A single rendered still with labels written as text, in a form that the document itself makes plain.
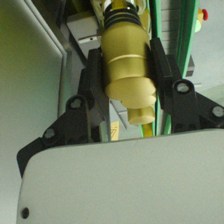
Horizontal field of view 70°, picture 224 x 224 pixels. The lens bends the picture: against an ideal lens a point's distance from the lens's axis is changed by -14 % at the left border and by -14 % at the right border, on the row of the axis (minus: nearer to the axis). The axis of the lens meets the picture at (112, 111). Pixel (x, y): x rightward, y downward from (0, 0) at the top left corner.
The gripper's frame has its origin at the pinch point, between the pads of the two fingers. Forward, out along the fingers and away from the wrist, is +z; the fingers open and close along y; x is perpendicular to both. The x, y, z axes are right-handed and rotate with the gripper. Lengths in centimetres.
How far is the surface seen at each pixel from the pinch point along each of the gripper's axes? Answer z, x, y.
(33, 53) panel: 10.4, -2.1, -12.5
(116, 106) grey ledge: 46, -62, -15
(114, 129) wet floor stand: 171, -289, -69
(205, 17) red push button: 43, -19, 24
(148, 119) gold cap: 3.7, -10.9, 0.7
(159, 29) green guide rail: 24.0, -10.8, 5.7
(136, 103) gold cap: 2.2, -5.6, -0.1
